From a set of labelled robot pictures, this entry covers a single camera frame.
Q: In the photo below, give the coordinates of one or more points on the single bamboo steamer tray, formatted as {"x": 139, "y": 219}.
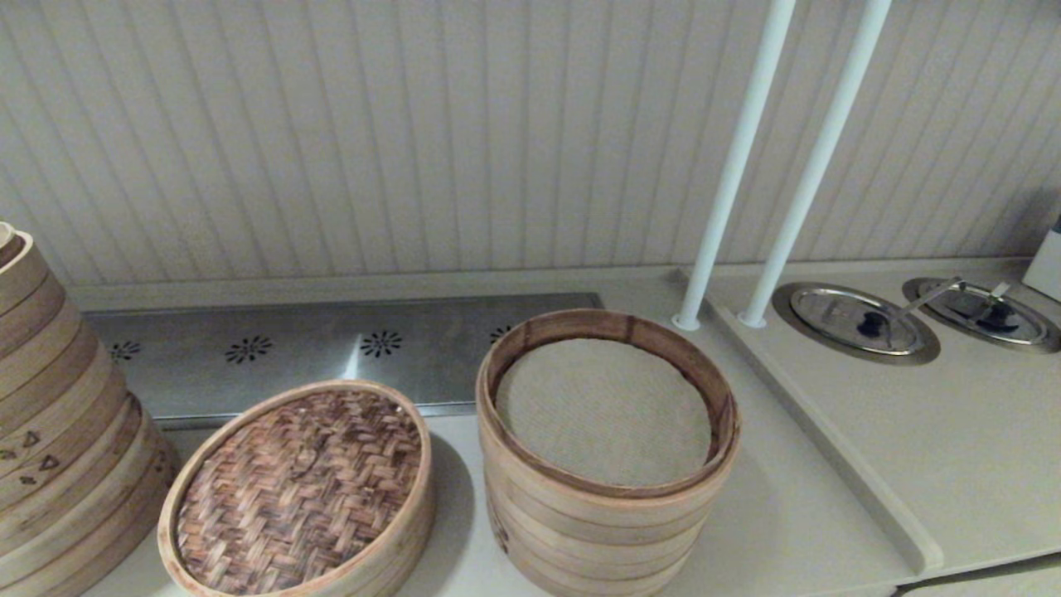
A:
{"x": 414, "y": 541}

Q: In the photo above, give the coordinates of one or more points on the woven bamboo steamer lid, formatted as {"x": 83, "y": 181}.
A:
{"x": 307, "y": 489}

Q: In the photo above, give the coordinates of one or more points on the beige mesh liner in tall stack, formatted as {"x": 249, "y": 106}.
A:
{"x": 605, "y": 414}

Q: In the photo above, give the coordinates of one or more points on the wide bamboo steamer stack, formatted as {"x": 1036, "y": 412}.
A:
{"x": 66, "y": 431}

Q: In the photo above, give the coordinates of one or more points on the white container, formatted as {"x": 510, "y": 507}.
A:
{"x": 1048, "y": 265}

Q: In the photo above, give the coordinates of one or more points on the steel vent panel with flower holes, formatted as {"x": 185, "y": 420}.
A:
{"x": 315, "y": 356}

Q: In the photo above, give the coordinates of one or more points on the white metal pole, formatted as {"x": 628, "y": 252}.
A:
{"x": 816, "y": 157}
{"x": 738, "y": 149}

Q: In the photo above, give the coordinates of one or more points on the tall bamboo steamer basket stack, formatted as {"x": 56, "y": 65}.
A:
{"x": 597, "y": 531}

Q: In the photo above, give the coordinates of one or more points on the round steel lid with black knob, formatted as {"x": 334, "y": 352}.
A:
{"x": 829, "y": 323}
{"x": 1028, "y": 327}

